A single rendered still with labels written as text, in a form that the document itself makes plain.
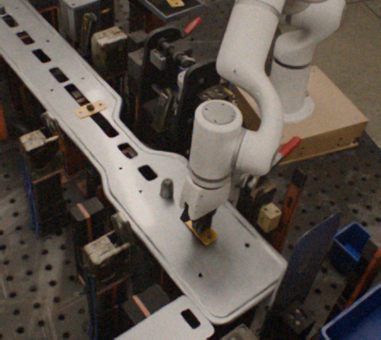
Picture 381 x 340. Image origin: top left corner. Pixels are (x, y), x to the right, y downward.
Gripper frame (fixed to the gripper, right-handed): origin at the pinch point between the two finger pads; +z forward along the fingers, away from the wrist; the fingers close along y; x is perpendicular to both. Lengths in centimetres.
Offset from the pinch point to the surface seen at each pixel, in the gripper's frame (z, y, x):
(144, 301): 5.4, 19.2, 6.3
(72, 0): -8, -14, -79
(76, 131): 3.4, 7.1, -41.4
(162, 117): 0.7, -12.1, -31.7
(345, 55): 103, -207, -103
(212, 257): 3.4, 2.2, 6.9
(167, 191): 0.9, 1.0, -11.4
